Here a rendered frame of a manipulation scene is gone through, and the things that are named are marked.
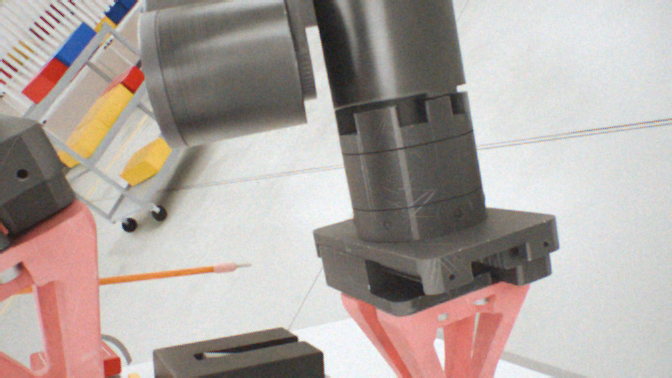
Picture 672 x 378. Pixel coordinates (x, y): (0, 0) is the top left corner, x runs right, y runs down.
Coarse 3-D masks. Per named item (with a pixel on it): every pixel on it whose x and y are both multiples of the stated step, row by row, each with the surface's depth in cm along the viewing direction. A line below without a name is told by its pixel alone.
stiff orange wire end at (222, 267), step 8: (216, 264) 36; (224, 264) 36; (232, 264) 37; (240, 264) 37; (248, 264) 37; (152, 272) 35; (160, 272) 35; (168, 272) 35; (176, 272) 35; (184, 272) 36; (192, 272) 36; (200, 272) 36; (208, 272) 36; (216, 272) 36; (224, 272) 37; (104, 280) 34; (112, 280) 34; (120, 280) 34; (128, 280) 35; (136, 280) 35; (24, 288) 33
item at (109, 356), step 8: (104, 344) 46; (40, 352) 45; (104, 352) 45; (112, 352) 45; (32, 360) 44; (40, 360) 43; (104, 360) 43; (112, 360) 43; (120, 360) 44; (32, 368) 44; (40, 368) 42; (104, 368) 43; (112, 368) 43; (120, 368) 44
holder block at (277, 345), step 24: (240, 336) 27; (264, 336) 27; (288, 336) 27; (168, 360) 25; (192, 360) 25; (216, 360) 24; (240, 360) 24; (264, 360) 24; (288, 360) 24; (312, 360) 25
